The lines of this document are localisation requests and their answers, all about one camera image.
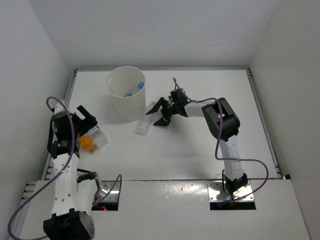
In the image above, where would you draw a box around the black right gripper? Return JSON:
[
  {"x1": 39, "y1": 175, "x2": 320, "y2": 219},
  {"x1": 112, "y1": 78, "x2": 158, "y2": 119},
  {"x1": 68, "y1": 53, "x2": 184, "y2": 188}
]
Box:
[{"x1": 147, "y1": 98, "x2": 179, "y2": 127}]

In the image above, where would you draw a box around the clear bottle blue cap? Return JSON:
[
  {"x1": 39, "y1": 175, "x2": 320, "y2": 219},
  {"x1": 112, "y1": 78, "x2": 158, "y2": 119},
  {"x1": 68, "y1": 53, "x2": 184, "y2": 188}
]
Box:
[{"x1": 88, "y1": 125, "x2": 108, "y2": 149}]

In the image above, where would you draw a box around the clear crushed plastic bottle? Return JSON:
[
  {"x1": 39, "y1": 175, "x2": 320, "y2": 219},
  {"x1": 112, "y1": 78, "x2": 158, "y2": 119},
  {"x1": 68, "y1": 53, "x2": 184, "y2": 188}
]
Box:
[{"x1": 134, "y1": 113, "x2": 155, "y2": 136}]

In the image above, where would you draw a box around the blue label water bottle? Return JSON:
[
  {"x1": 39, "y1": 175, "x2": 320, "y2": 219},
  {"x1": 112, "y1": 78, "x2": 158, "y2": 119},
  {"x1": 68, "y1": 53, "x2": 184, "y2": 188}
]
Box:
[{"x1": 124, "y1": 82, "x2": 145, "y2": 97}]

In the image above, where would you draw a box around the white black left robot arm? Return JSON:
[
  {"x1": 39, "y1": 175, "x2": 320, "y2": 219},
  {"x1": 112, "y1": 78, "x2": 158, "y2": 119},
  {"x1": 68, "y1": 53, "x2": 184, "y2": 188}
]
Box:
[{"x1": 43, "y1": 101, "x2": 100, "y2": 240}]

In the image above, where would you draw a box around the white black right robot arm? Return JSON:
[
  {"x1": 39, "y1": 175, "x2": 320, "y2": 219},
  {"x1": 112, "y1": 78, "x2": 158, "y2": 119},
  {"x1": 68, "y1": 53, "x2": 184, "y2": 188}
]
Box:
[{"x1": 146, "y1": 89, "x2": 248, "y2": 196}]

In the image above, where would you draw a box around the white cylindrical bin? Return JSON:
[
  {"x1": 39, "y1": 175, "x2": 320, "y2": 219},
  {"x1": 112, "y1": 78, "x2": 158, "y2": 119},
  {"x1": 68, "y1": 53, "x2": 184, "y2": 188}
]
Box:
[{"x1": 105, "y1": 66, "x2": 146, "y2": 122}]

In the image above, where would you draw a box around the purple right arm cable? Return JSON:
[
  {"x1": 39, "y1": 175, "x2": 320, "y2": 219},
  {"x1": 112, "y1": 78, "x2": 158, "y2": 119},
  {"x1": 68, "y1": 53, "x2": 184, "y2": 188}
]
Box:
[{"x1": 172, "y1": 77, "x2": 269, "y2": 203}]

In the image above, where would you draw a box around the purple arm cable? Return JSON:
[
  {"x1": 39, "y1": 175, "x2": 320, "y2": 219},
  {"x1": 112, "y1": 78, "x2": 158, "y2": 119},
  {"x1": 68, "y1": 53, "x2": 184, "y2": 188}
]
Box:
[
  {"x1": 172, "y1": 77, "x2": 269, "y2": 203},
  {"x1": 7, "y1": 96, "x2": 123, "y2": 239}
]

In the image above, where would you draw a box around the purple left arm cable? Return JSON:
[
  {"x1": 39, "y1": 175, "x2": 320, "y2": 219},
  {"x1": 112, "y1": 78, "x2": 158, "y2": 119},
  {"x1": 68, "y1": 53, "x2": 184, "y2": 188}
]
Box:
[{"x1": 7, "y1": 96, "x2": 123, "y2": 239}]

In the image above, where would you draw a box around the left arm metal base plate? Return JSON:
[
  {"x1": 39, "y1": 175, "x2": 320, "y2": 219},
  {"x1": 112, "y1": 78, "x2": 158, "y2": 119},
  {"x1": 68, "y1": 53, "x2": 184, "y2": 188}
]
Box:
[{"x1": 95, "y1": 181, "x2": 120, "y2": 203}]

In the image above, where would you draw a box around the white slotted cable duct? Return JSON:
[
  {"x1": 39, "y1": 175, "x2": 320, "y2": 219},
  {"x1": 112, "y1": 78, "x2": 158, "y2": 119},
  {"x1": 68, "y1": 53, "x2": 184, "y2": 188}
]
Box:
[{"x1": 21, "y1": 181, "x2": 37, "y2": 202}]

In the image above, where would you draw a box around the aluminium table edge rail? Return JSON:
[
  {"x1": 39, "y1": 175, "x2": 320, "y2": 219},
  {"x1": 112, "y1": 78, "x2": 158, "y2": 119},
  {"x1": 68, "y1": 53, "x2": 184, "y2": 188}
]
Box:
[{"x1": 245, "y1": 67, "x2": 283, "y2": 179}]

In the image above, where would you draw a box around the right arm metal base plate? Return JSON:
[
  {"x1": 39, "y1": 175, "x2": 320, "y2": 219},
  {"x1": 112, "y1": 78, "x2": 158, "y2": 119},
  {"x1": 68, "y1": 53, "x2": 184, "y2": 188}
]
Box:
[{"x1": 207, "y1": 180, "x2": 255, "y2": 202}]

